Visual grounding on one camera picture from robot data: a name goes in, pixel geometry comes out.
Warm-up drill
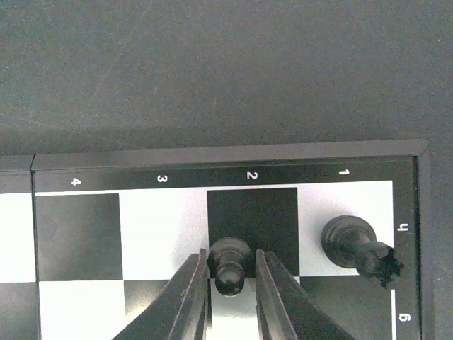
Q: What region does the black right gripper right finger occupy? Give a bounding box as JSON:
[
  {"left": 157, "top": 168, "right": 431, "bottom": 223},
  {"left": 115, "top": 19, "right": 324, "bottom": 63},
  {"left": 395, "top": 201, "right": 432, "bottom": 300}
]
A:
[{"left": 256, "top": 250, "right": 353, "bottom": 340}]

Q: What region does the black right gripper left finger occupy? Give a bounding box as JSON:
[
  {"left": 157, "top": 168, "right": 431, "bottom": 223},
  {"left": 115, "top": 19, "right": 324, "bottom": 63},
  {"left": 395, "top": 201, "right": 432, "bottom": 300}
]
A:
[{"left": 115, "top": 249, "right": 208, "bottom": 340}]

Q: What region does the black pawn chess piece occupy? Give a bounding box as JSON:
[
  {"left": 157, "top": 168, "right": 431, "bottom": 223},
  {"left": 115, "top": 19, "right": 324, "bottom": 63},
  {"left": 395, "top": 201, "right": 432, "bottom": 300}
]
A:
[{"left": 207, "top": 237, "right": 255, "bottom": 297}]

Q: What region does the black rook chess piece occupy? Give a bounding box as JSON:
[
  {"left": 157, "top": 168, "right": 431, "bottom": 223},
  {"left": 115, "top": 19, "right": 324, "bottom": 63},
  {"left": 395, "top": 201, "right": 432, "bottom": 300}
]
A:
[{"left": 321, "top": 215, "right": 406, "bottom": 290}]

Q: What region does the black and silver chessboard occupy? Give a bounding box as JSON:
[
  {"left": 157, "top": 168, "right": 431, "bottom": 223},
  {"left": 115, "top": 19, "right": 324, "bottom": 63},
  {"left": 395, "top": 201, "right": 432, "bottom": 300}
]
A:
[{"left": 1, "top": 140, "right": 435, "bottom": 339}]

